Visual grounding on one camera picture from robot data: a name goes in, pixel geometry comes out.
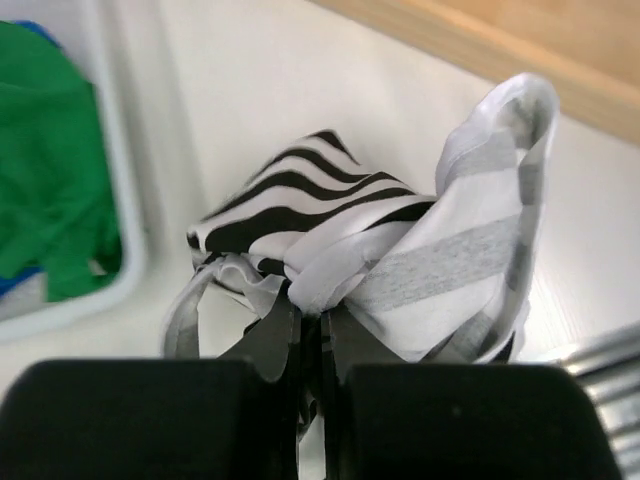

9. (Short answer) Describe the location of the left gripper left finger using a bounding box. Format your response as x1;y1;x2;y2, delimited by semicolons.
219;294;302;479

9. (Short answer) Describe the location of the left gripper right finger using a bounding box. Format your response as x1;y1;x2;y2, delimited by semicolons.
320;312;342;480

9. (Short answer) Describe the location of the striped black white tank top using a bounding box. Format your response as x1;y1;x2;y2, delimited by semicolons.
162;73;559;363

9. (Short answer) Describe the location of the green tank top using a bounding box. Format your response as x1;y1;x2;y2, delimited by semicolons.
1;22;122;302

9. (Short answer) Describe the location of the blue tank top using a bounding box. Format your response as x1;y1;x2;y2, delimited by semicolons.
1;20;60;297

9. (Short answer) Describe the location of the white plastic basket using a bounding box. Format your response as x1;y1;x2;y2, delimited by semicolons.
1;1;146;342

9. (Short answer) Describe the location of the wooden clothes rack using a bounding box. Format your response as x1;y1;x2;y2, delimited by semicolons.
322;1;639;144

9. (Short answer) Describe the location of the aluminium mounting rail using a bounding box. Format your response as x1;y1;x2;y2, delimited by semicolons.
539;324;639;479

